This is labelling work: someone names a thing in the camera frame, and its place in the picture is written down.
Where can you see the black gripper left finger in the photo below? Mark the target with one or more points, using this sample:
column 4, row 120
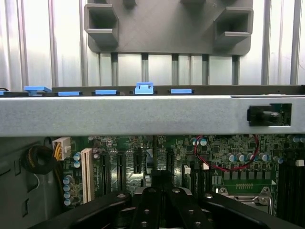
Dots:
column 145, row 212

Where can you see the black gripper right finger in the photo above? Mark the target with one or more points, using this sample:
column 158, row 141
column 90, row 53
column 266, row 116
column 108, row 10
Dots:
column 188, row 214

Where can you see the white expansion slot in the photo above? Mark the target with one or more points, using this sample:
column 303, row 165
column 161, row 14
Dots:
column 87, row 176

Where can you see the green motherboard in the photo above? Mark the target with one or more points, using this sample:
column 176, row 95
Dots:
column 214, row 148

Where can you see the black and silver PC case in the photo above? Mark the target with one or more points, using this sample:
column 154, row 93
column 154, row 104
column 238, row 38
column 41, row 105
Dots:
column 119, row 114

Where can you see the blue card retention clip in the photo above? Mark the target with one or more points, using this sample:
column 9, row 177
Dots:
column 69, row 93
column 37, row 89
column 106, row 91
column 2, row 93
column 144, row 88
column 181, row 91

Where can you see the grey printed parts rack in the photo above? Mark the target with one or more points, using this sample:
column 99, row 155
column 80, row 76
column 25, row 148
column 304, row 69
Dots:
column 166, row 28

